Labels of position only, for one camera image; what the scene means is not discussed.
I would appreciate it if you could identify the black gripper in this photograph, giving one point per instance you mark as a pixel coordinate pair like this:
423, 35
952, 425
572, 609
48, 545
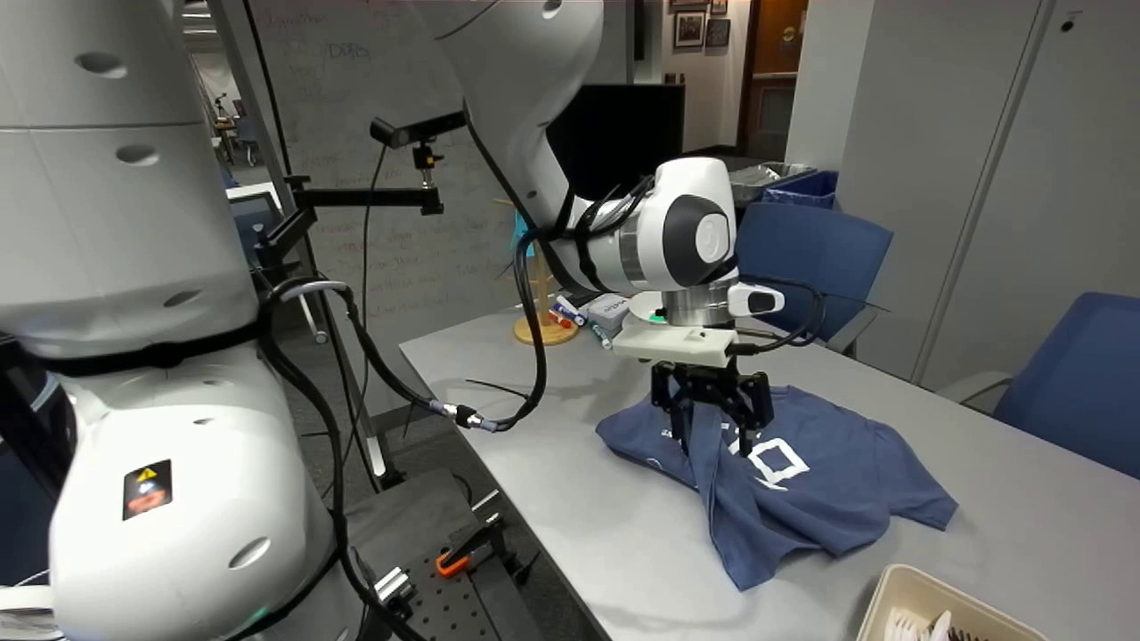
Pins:
712, 381

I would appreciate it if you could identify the blue printed t-shirt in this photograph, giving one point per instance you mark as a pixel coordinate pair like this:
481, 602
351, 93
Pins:
832, 499

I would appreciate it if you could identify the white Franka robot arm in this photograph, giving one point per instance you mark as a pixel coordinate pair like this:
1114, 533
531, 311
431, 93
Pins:
154, 499

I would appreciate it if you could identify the white bowl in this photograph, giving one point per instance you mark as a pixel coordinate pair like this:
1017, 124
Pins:
641, 308

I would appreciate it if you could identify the wooden mug tree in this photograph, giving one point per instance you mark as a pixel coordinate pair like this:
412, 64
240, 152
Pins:
546, 328

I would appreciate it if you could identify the beige rectangular tray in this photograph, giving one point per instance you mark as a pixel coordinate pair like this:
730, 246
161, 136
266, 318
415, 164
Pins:
886, 594

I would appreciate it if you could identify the small blue hanging item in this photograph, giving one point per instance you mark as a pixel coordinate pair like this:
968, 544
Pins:
520, 235

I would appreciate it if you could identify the white plastic cutlery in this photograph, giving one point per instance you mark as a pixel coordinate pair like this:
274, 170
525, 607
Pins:
920, 625

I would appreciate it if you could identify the black perforated breadboard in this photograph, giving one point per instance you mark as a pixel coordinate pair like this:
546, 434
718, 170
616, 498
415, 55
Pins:
475, 607

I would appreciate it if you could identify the brown wooden door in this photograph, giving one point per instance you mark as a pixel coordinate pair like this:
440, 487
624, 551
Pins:
775, 73

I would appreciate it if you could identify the small silver metal part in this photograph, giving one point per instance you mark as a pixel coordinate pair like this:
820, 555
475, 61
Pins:
393, 584

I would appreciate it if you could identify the white tall cabinet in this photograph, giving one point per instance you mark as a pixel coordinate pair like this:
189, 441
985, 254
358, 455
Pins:
1008, 181

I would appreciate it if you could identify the blue background office chair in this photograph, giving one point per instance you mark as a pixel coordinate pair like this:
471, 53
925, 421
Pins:
255, 225

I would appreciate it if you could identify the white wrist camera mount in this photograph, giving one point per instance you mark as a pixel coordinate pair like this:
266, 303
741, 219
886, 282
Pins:
679, 347

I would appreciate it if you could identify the framed wall picture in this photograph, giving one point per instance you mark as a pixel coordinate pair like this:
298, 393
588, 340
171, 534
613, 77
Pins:
687, 29
722, 29

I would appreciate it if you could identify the black stereo camera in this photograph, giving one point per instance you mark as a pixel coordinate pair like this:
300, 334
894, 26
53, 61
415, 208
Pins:
415, 125

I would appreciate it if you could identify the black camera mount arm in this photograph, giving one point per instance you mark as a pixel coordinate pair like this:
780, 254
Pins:
358, 199

